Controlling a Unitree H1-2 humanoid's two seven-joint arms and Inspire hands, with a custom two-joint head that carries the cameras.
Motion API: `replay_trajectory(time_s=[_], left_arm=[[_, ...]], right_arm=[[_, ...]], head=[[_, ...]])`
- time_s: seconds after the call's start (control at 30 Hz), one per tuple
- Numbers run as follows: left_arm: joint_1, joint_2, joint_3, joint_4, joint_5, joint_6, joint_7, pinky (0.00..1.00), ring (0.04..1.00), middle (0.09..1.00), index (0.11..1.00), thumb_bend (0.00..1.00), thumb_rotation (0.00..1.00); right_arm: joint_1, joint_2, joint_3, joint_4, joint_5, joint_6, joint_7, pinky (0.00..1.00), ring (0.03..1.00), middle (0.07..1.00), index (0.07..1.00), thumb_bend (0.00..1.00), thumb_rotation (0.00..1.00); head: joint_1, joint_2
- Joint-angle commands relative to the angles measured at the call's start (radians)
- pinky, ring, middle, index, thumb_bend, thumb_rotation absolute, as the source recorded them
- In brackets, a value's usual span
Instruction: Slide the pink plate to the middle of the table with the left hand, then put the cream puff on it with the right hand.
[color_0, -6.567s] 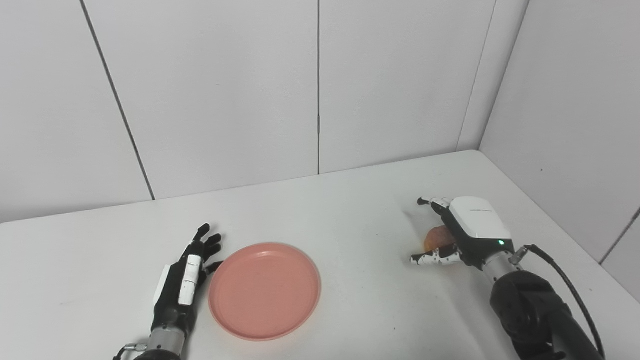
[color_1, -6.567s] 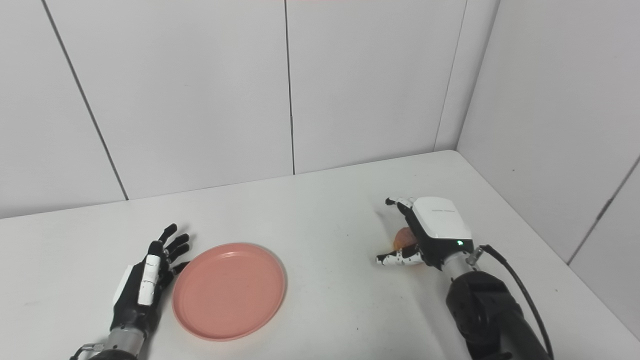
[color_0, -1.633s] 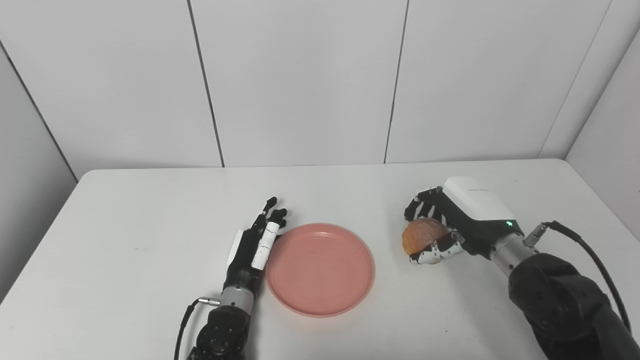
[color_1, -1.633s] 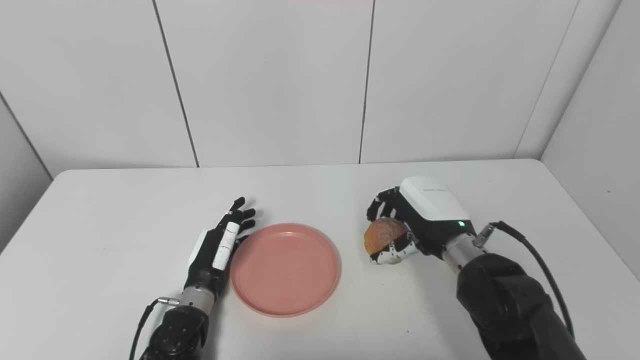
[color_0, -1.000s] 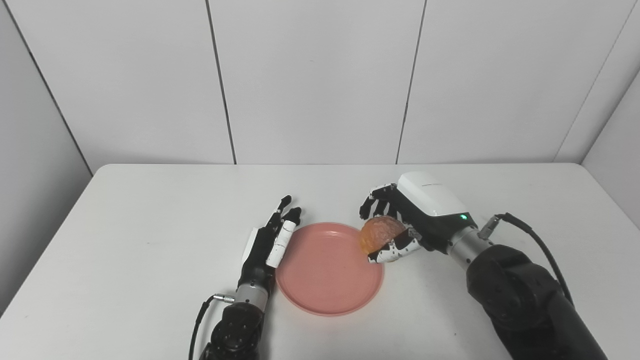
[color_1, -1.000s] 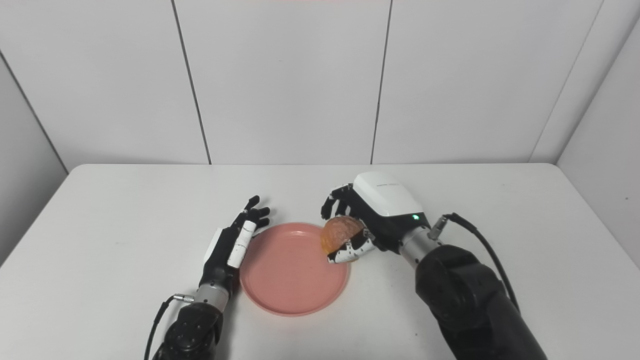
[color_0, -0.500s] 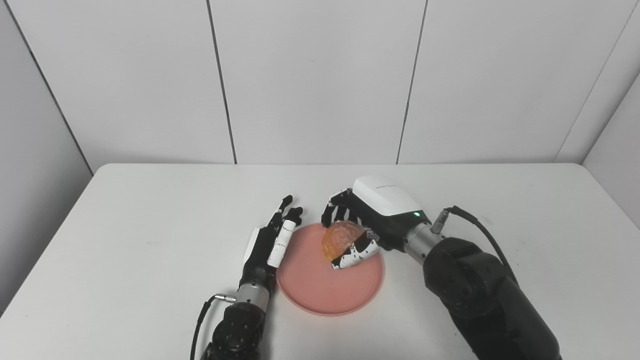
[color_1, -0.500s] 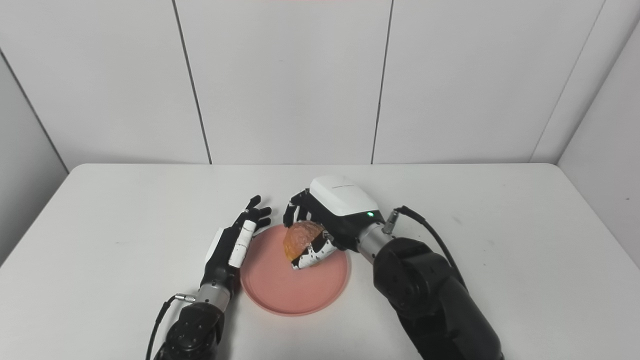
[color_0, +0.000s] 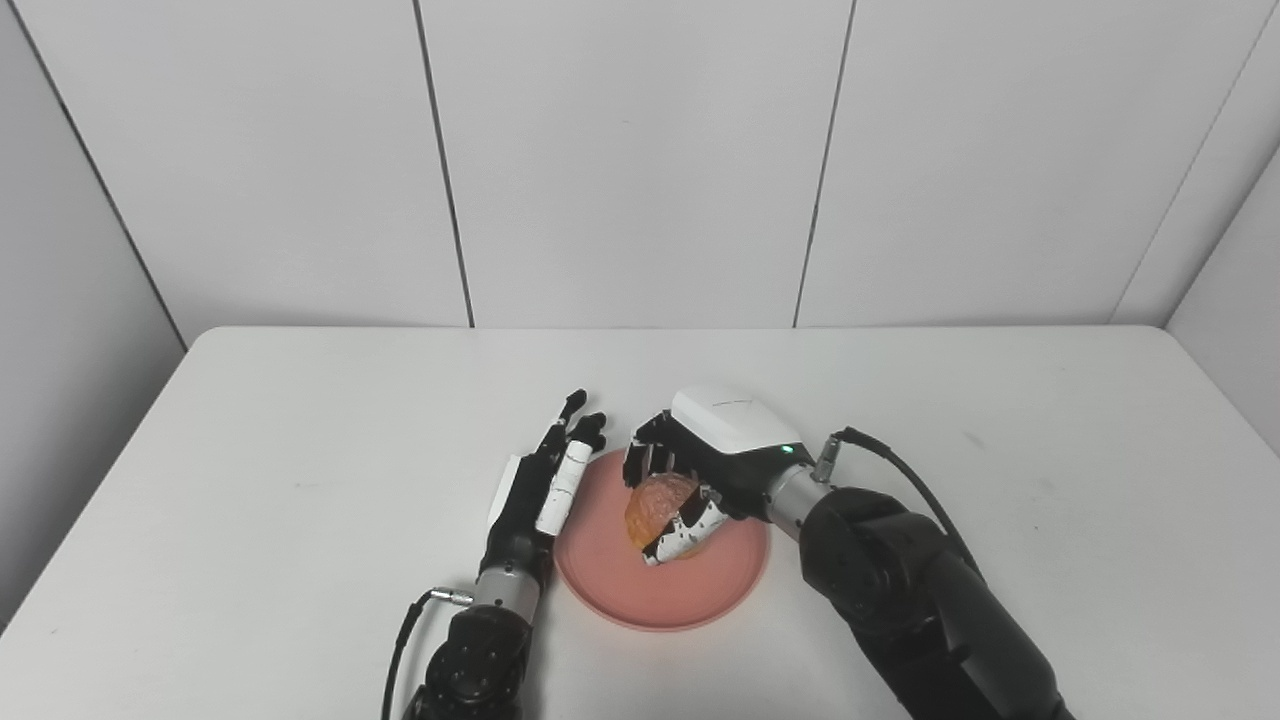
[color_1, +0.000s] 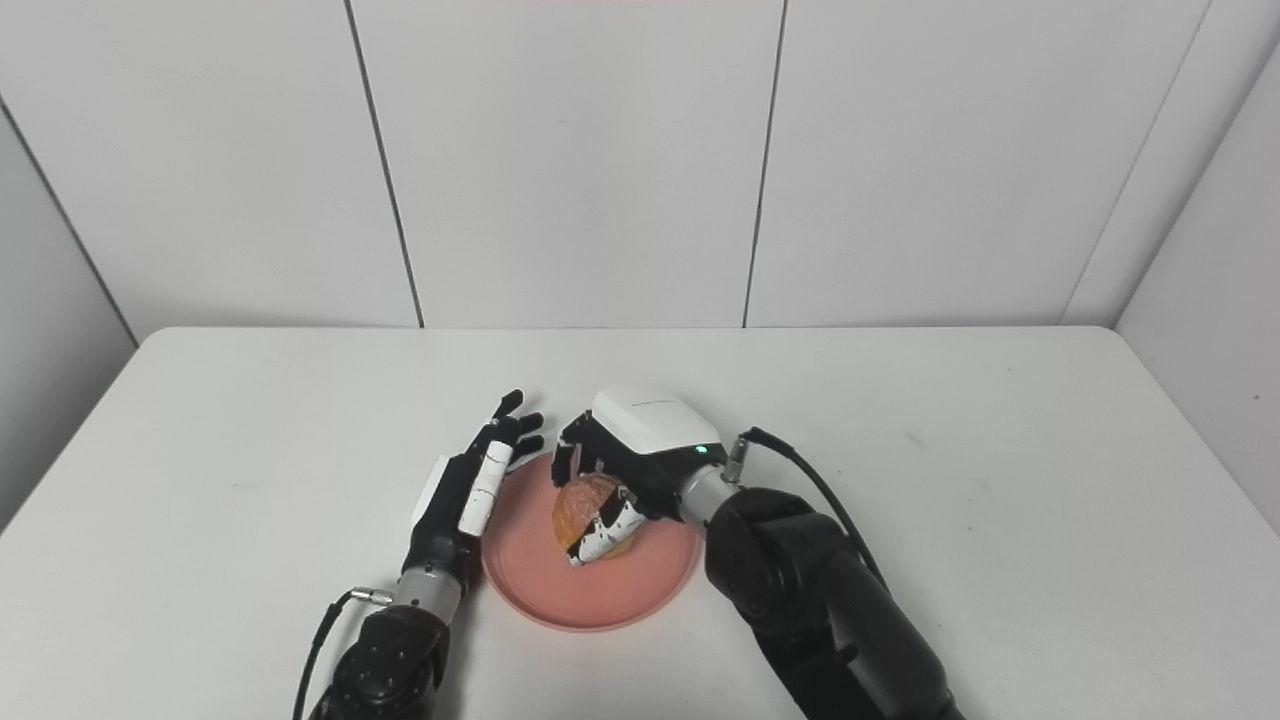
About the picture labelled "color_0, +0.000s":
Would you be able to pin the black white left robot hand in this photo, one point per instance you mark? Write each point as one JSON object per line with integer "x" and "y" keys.
{"x": 525, "y": 510}

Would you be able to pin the golden cream puff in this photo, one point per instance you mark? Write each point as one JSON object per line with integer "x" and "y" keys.
{"x": 655, "y": 505}

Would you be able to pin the pink round plate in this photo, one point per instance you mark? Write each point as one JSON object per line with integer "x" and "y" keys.
{"x": 700, "y": 580}

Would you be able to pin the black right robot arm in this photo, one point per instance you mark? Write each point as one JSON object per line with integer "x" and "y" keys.
{"x": 920, "y": 600}

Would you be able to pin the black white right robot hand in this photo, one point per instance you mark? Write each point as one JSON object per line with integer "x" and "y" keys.
{"x": 735, "y": 450}

